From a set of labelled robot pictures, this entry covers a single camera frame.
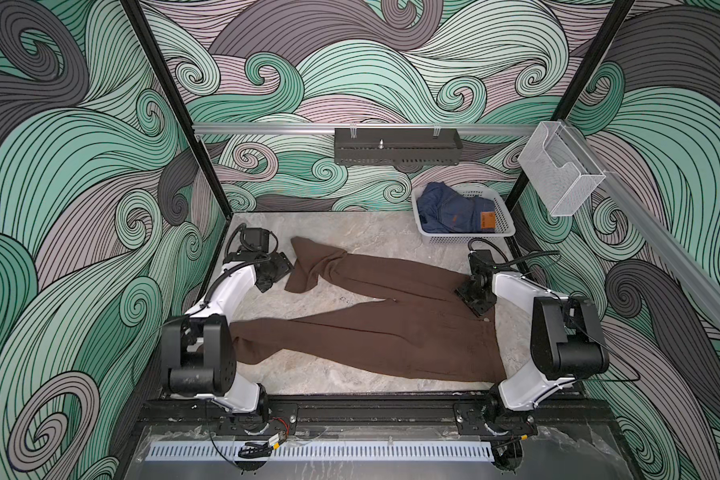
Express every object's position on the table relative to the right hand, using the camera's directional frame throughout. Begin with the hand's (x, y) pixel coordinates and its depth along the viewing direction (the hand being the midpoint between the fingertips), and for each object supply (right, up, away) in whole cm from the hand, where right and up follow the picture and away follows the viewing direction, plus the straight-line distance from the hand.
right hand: (464, 298), depth 94 cm
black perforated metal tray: (-21, +50, +1) cm, 54 cm away
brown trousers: (-15, -8, -6) cm, 18 cm away
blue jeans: (-2, +31, +17) cm, 35 cm away
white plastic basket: (+20, +24, +12) cm, 33 cm away
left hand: (-57, +11, -5) cm, 58 cm away
